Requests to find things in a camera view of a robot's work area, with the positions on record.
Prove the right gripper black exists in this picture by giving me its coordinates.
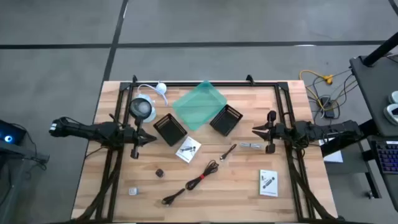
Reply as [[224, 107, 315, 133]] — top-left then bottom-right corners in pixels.
[[252, 110, 289, 155]]

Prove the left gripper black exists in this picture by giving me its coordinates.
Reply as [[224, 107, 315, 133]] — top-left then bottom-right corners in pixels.
[[123, 117, 158, 160]]

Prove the small clear plastic packet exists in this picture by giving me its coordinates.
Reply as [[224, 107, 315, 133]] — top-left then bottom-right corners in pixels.
[[239, 142, 264, 151]]

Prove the black slotted plastic basket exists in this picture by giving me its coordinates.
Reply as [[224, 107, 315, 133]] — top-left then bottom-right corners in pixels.
[[152, 113, 188, 147], [209, 104, 244, 137]]

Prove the white instruction booklet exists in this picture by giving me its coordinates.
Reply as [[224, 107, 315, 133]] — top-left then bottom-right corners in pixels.
[[175, 136, 202, 164]]

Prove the white booklet green spine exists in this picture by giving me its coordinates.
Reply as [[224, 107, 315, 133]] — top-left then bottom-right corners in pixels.
[[259, 169, 279, 198]]

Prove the black cable red tie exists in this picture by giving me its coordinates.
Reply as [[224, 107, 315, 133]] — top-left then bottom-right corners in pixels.
[[185, 159, 220, 191]]

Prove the translucent teal plastic bin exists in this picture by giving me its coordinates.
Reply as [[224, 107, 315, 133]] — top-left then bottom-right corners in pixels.
[[172, 80, 228, 132]]

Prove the black power adapter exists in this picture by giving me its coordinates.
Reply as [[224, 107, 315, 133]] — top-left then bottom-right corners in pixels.
[[320, 96, 336, 119]]

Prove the white paper sheet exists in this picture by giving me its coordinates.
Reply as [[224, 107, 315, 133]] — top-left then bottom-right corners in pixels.
[[318, 138, 344, 164]]

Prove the dark grey cart top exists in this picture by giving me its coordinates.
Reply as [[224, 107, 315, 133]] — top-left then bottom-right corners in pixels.
[[349, 55, 398, 138]]

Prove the backlit black keyboard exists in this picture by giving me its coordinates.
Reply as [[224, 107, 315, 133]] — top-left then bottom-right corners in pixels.
[[375, 140, 398, 174]]

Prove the computer case blue light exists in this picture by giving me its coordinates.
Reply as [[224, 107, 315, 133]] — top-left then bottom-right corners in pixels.
[[0, 119, 27, 146]]

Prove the black equipment stand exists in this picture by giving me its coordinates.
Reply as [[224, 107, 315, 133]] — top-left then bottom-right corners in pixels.
[[0, 142, 50, 224]]

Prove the black pole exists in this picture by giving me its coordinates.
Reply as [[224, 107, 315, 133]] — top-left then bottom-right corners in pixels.
[[362, 30, 398, 68]]

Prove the white lamp cable with plug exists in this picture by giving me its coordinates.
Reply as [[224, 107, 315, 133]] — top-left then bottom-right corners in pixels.
[[136, 81, 169, 107]]

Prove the black cable sleeve bundle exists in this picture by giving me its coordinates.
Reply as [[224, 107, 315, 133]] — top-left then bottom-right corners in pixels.
[[289, 149, 340, 223], [73, 147, 121, 224]]

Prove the black metal table frame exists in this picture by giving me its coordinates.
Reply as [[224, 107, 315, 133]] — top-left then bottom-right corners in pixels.
[[93, 74, 340, 224]]

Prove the yellow floor cable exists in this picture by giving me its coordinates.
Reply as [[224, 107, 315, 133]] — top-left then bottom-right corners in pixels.
[[299, 70, 334, 112]]

